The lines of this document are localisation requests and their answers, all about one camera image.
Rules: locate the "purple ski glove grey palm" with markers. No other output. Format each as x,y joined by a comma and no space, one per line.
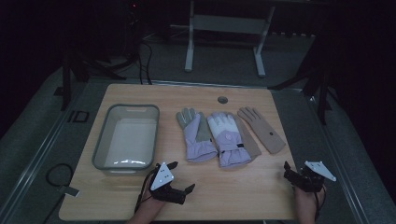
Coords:
194,137

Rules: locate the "white metal desk frame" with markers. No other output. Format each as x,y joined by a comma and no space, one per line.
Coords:
229,24

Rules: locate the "person's left hand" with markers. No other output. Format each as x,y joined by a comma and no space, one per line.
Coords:
151,202

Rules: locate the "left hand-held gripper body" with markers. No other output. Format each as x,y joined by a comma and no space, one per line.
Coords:
162,179

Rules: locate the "grey plastic bin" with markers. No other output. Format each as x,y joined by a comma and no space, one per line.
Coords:
130,140

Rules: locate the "plain beige knit glove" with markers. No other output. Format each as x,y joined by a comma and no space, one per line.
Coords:
249,140

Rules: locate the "person's right hand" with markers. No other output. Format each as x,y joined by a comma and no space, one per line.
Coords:
306,199

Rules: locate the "purple and white ski glove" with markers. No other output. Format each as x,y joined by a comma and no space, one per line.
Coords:
229,137

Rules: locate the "beige knit glove with button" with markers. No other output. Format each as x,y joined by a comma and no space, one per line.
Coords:
264,130

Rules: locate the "grey tape piece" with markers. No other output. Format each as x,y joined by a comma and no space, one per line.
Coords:
69,191

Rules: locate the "black tripod stand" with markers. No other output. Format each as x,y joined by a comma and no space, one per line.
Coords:
66,81
322,93

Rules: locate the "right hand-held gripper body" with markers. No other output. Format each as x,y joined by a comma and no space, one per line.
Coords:
313,177

